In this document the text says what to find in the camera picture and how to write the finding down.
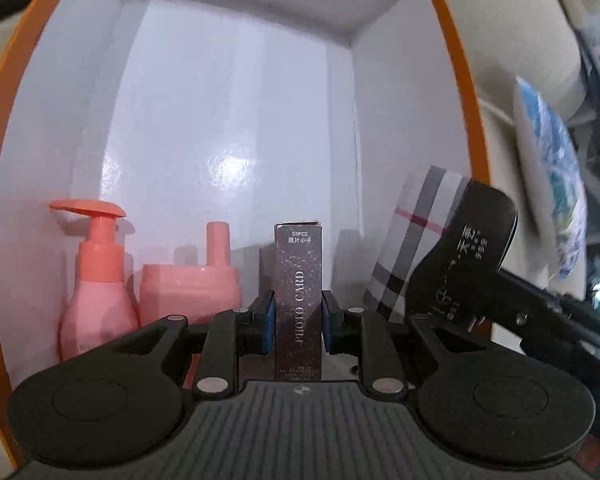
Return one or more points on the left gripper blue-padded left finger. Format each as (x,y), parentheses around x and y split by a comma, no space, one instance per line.
(231,335)

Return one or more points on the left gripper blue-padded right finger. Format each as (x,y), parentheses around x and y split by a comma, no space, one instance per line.
(364,334)

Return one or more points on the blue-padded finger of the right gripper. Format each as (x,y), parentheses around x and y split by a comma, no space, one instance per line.
(528,311)

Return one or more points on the pink cylindrical container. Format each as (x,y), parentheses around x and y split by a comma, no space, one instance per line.
(196,292)

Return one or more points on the photo card box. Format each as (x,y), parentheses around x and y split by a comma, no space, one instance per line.
(297,285)

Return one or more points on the plaid striped box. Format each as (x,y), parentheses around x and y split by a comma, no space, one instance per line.
(423,211)

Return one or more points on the pink pump bottle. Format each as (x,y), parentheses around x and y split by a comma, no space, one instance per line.
(100,309)

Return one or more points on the orange cardboard box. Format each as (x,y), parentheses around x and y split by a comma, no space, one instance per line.
(253,112)

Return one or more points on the blue patterned white cushion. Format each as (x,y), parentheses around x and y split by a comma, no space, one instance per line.
(552,179)

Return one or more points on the beige fabric sofa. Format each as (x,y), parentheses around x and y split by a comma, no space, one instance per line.
(503,40)

